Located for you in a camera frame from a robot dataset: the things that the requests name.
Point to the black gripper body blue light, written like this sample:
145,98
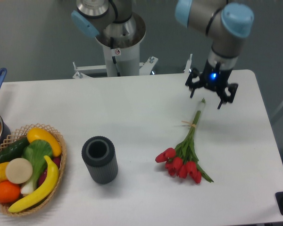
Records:
216,79

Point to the red tulip bouquet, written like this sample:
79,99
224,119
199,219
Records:
182,161

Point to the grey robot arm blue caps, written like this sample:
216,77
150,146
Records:
120,31

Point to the dark grey ribbed vase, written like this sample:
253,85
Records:
99,156

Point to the dark red vegetable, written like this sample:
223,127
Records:
57,161

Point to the yellow squash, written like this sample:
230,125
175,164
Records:
41,134

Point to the green bok choy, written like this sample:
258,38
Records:
35,153

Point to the yellow banana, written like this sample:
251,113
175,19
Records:
41,192

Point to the woven wicker basket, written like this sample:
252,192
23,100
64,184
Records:
18,134

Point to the green cucumber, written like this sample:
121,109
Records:
14,150

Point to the beige round disc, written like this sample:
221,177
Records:
19,170

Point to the orange fruit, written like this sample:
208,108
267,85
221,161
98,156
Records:
9,192

